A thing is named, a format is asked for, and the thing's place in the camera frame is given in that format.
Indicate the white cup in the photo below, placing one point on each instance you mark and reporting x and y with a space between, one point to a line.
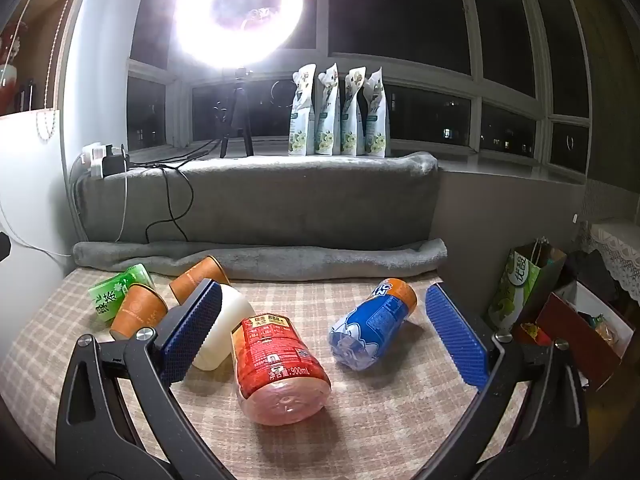
226 330

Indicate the white lace cloth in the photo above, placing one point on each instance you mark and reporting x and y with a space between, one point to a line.
615 255

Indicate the rolled grey blanket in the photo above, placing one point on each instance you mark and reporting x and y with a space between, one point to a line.
280 260

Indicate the green paper bag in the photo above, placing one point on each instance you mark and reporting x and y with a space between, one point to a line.
517 285

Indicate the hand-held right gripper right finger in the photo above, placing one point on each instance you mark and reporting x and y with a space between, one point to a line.
457 332

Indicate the blue label plastic bottle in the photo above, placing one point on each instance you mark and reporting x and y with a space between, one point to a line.
367 327

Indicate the red label plastic bottle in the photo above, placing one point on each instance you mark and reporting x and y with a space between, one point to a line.
276 360

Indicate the checkered bed sheet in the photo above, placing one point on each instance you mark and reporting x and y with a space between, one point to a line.
390 400

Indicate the white power strip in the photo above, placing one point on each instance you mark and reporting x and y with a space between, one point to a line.
102 156

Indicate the black tripod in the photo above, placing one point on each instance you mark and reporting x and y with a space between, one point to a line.
236 115

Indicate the red cardboard box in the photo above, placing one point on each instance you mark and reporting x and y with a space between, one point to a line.
582 340

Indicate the white green stand-up pouch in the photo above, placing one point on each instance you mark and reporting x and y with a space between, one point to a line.
377 115
301 115
354 117
326 115

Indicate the brown paper cup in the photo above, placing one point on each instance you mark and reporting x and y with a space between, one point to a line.
197 275
136 316

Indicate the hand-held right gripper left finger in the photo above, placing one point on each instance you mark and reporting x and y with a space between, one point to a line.
192 327

